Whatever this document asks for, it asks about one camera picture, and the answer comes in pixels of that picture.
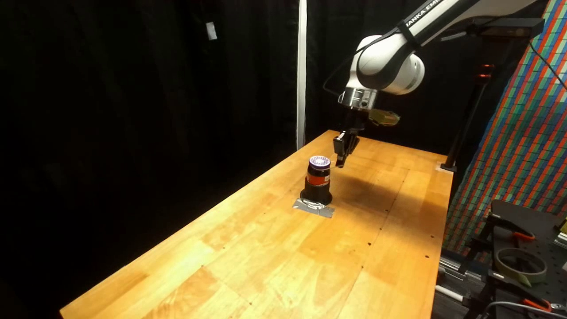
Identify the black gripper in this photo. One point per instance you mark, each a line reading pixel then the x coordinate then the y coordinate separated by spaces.
pixel 348 139

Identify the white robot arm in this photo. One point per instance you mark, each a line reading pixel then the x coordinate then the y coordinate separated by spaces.
pixel 391 65

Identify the white vertical pole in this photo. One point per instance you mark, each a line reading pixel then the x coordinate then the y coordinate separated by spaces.
pixel 302 50

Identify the colourful woven panel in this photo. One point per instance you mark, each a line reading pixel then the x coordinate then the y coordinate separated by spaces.
pixel 524 153

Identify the roll of tape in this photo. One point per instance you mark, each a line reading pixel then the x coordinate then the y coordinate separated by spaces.
pixel 522 267

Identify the black clamp with orange handle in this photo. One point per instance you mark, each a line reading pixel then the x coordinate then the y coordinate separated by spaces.
pixel 520 228

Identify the black camera tripod stand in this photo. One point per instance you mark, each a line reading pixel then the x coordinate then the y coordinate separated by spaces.
pixel 485 73

